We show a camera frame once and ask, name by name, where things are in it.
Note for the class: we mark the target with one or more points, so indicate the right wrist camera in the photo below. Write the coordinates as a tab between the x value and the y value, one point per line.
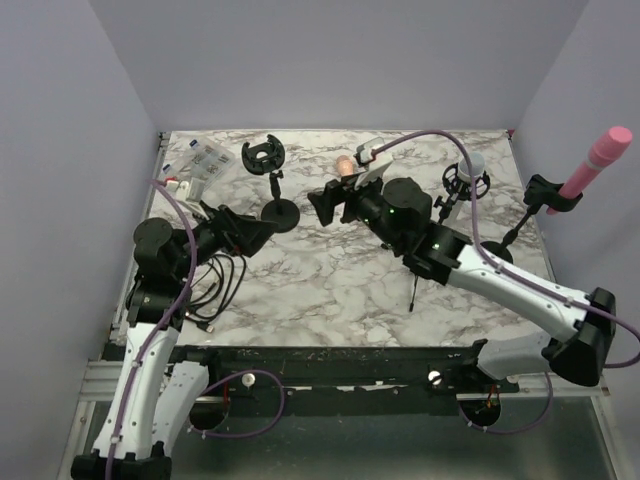
374	164

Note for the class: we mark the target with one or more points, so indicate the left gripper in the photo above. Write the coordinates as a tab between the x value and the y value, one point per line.
237	232

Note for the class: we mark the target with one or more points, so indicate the black clip round base stand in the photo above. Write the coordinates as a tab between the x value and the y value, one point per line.
539	192

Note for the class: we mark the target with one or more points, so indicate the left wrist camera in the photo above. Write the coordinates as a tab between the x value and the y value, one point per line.
188	193

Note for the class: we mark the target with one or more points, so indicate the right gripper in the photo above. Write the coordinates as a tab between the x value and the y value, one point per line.
347	191

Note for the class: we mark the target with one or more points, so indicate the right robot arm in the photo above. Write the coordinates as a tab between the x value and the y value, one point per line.
572	342

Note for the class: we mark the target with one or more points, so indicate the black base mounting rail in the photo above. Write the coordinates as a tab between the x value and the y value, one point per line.
337	381

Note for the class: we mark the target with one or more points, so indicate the silver white microphone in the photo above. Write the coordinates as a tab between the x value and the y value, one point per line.
472	169

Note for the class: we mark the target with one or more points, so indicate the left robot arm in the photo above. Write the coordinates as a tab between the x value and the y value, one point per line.
149	408

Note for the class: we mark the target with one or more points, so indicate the clear plastic parts box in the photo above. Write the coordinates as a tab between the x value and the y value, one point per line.
203	159

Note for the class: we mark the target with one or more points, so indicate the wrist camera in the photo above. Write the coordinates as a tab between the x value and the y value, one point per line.
374	164
188	193

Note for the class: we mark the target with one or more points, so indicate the beige microphone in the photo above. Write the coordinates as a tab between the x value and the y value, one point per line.
345	166

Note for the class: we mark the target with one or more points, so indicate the black shock mount desk stand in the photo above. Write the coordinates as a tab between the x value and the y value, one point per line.
267	158

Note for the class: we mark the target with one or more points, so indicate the pink microphone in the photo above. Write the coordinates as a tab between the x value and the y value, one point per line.
606	150

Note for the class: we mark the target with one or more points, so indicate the black tripod shock mount stand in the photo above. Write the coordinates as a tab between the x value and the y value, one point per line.
458	192

